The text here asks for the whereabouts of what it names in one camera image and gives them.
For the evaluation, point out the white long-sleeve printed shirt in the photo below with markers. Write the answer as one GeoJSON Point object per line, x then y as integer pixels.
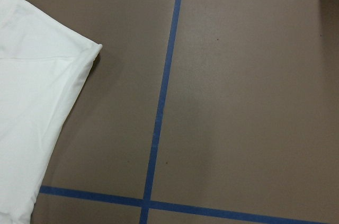
{"type": "Point", "coordinates": [44, 66]}

